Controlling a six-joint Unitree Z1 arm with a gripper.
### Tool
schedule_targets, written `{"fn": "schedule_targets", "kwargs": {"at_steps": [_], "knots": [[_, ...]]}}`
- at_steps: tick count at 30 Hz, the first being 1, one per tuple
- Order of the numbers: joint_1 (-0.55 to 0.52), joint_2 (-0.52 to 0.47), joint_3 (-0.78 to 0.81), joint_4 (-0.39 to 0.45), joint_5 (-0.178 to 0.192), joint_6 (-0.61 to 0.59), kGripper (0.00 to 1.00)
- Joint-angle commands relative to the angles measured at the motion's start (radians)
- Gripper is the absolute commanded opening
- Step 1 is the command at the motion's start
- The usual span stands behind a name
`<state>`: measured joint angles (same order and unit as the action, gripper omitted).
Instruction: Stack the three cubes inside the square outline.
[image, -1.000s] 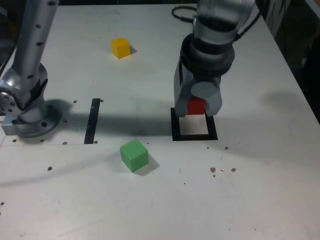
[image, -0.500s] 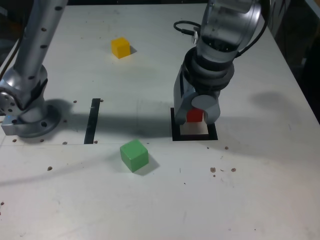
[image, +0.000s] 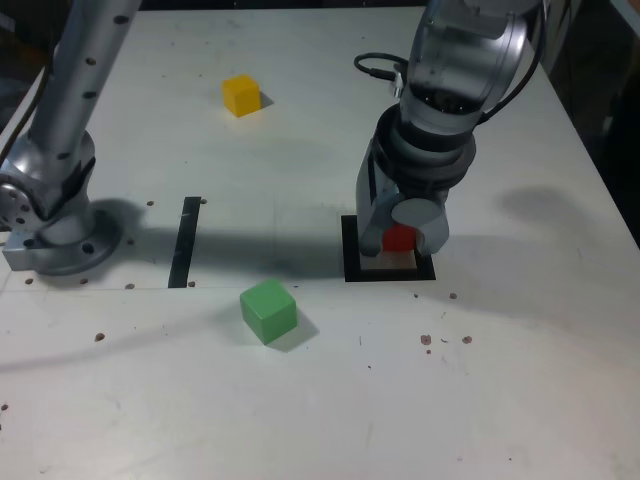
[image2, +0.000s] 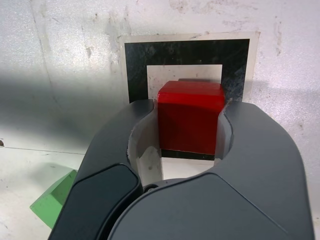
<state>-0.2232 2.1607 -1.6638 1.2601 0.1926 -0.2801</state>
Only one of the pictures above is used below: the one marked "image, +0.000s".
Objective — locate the yellow cube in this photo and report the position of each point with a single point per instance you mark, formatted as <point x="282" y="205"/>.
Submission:
<point x="241" y="96"/>

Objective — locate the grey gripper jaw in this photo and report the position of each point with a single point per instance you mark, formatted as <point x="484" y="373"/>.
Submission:
<point x="432" y="225"/>
<point x="370" y="210"/>

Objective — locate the black tape square outline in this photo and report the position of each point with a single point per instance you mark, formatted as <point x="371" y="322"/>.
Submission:
<point x="390" y="276"/>

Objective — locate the green cube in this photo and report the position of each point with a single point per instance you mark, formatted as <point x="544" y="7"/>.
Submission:
<point x="267" y="312"/>

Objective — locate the white background furniture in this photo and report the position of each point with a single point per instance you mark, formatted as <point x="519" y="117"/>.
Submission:
<point x="565" y="35"/>

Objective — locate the red cube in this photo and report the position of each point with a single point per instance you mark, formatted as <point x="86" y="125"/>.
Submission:
<point x="397" y="239"/>

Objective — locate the black tape strip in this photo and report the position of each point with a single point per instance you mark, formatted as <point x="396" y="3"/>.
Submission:
<point x="184" y="240"/>

